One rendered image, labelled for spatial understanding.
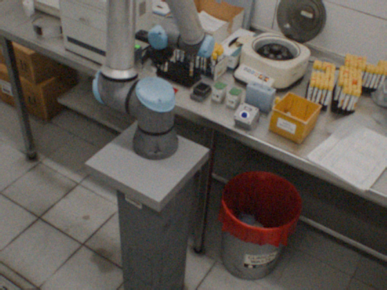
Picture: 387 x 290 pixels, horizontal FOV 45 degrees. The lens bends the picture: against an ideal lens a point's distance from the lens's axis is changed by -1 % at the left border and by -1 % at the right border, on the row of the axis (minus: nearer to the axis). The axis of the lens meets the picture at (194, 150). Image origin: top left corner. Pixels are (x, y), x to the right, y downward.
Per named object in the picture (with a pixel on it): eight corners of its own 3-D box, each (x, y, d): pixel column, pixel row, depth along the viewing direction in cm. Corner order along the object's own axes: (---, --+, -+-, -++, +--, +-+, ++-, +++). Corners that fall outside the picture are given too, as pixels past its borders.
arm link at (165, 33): (173, 36, 154) (190, 22, 161) (144, 26, 158) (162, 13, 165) (173, 56, 159) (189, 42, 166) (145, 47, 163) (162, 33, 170)
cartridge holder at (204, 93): (189, 97, 185) (190, 89, 183) (202, 86, 191) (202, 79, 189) (201, 102, 183) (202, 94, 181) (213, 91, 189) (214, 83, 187)
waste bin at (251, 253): (195, 263, 232) (202, 202, 202) (231, 215, 256) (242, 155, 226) (265, 302, 219) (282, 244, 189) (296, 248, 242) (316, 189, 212)
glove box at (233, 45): (211, 63, 204) (213, 43, 198) (238, 41, 220) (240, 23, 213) (236, 73, 200) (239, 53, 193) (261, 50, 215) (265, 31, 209)
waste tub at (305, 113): (267, 130, 173) (271, 108, 166) (283, 112, 182) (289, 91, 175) (300, 145, 168) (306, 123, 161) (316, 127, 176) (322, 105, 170)
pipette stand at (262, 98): (241, 108, 182) (244, 87, 175) (249, 99, 186) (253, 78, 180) (265, 117, 178) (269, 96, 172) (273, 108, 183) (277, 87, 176)
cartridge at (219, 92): (211, 100, 184) (212, 86, 180) (216, 94, 187) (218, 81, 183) (220, 104, 183) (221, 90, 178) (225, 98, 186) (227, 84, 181)
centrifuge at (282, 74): (224, 76, 198) (228, 50, 189) (265, 51, 215) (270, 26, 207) (272, 101, 187) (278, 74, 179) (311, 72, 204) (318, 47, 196)
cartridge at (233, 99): (225, 106, 182) (227, 92, 177) (231, 101, 185) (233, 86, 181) (234, 110, 181) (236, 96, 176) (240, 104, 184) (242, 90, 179)
